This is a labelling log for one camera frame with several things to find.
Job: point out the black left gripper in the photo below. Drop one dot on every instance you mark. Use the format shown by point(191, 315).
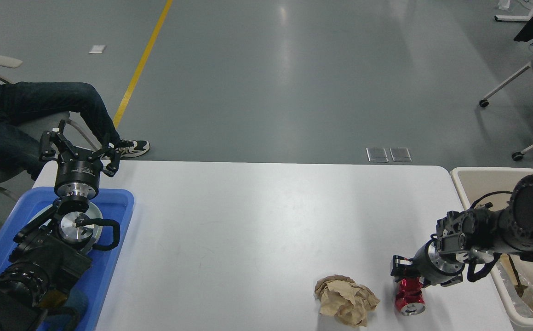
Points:
point(79, 169)

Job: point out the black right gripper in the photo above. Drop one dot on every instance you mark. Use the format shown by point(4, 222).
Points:
point(429, 266)

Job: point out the crushed red can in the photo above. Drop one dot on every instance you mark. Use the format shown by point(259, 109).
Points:
point(409, 299)

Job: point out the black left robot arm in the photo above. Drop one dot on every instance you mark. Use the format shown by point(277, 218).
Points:
point(52, 249)

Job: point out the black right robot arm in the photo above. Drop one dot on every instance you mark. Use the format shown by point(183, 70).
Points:
point(472, 241)

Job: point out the seated person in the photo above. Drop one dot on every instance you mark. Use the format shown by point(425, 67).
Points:
point(28, 101)

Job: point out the crumpled brown paper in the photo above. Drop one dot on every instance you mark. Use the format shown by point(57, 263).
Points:
point(344, 299)

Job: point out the beige plastic bin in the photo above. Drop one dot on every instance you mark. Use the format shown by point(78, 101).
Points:
point(471, 183)

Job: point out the floor outlet plate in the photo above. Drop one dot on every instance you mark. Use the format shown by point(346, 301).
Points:
point(383, 155)

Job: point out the white desk frame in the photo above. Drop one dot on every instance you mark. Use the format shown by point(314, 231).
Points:
point(514, 11)

